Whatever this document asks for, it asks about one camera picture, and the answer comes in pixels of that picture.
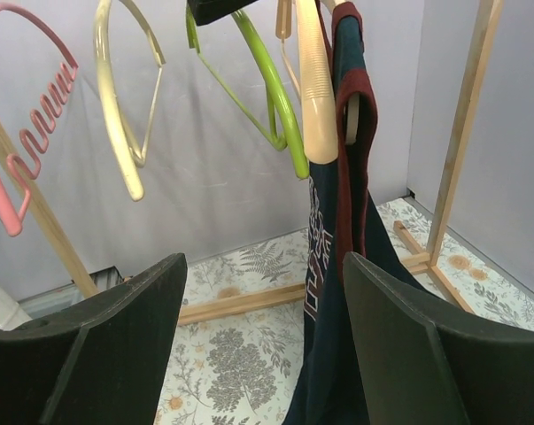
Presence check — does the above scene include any green hanger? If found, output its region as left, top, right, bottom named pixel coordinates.
left=185, top=4, right=309, bottom=180

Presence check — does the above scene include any navy tank top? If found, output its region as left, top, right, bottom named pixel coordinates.
left=282, top=1, right=427, bottom=425

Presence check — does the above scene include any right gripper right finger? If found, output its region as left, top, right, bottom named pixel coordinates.
left=343, top=252, right=534, bottom=424

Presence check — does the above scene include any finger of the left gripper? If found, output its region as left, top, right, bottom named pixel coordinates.
left=187, top=0, right=257, bottom=26

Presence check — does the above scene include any cream hanger front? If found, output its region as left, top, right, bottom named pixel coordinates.
left=93, top=0, right=166, bottom=202

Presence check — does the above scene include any wooden clothes rack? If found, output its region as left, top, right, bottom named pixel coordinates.
left=0, top=1, right=503, bottom=326

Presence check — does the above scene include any pink hanger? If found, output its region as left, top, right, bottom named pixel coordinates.
left=0, top=3, right=79, bottom=237

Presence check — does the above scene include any cream hanger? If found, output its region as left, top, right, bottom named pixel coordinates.
left=323, top=1, right=366, bottom=145
left=93, top=0, right=166, bottom=202
left=275, top=0, right=338, bottom=165

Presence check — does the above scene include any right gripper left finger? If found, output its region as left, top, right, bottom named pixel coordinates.
left=0, top=253, right=188, bottom=425

